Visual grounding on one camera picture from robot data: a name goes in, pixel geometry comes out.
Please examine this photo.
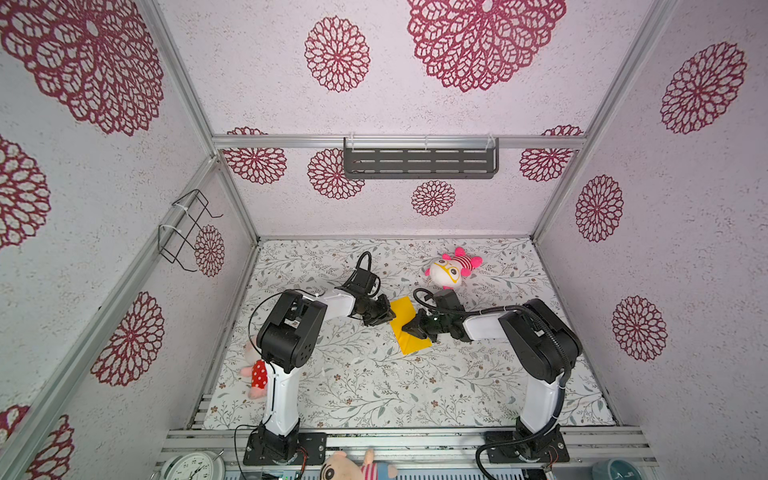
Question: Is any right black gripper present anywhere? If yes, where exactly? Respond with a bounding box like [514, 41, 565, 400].
[400, 309, 450, 342]

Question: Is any yellow square paper sheet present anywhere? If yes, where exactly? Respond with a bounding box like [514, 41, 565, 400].
[388, 296, 434, 356]

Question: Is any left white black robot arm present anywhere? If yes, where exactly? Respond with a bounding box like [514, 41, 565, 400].
[256, 289, 395, 437]

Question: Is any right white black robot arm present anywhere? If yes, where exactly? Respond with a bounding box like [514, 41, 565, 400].
[401, 292, 582, 438]

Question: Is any pink white plush toy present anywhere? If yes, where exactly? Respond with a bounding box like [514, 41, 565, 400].
[425, 247, 483, 290]

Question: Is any pink doll red dotted dress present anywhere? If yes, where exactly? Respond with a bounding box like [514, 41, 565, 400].
[240, 341, 268, 400]

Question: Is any pig plush striped shirt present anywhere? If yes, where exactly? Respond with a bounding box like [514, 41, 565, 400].
[319, 449, 399, 480]

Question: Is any teal round clock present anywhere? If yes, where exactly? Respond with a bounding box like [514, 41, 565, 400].
[591, 459, 643, 480]

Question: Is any white analog alarm clock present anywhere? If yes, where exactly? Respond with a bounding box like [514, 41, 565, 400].
[160, 451, 226, 480]

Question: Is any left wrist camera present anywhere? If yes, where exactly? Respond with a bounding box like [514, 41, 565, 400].
[338, 268, 381, 298]

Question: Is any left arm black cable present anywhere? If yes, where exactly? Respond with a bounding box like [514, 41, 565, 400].
[232, 251, 382, 469]

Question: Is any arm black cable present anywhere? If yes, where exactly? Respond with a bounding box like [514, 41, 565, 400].
[232, 251, 382, 469]
[412, 287, 571, 480]

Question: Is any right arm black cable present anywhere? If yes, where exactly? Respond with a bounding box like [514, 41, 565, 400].
[412, 287, 571, 480]

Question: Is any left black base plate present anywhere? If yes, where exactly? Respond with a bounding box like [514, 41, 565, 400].
[242, 430, 328, 466]

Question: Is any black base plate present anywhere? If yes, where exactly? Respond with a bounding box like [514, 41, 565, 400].
[484, 427, 570, 464]
[242, 430, 328, 466]

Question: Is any dark grey wall shelf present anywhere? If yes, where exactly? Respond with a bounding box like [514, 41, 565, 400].
[342, 138, 499, 180]

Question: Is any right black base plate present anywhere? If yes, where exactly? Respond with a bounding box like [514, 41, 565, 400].
[484, 427, 570, 464]

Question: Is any black wire wall rack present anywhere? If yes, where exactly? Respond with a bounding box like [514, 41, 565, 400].
[156, 189, 223, 273]

